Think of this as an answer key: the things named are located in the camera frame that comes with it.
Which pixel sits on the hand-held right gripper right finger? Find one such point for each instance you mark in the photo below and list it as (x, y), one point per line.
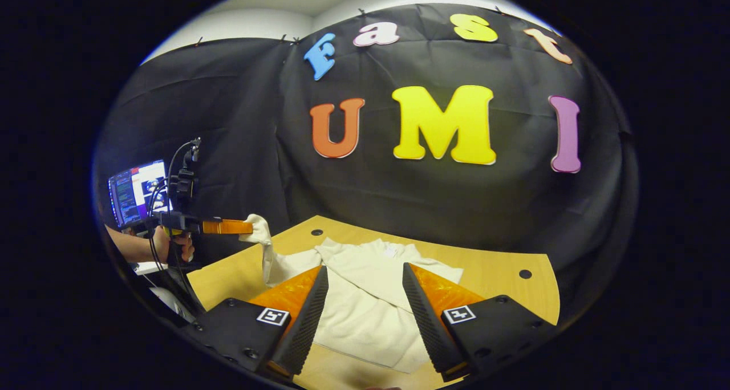
(430, 327)

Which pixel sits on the black backdrop cloth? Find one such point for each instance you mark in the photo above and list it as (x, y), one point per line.
(228, 122)

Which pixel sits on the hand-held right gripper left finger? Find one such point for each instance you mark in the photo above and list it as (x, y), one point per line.
(308, 327)

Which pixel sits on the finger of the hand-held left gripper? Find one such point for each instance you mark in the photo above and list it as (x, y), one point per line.
(228, 227)

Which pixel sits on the laptop screen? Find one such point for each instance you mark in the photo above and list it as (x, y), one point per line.
(128, 199)

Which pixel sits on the cream sweater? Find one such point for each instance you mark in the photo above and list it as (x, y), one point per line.
(365, 316)

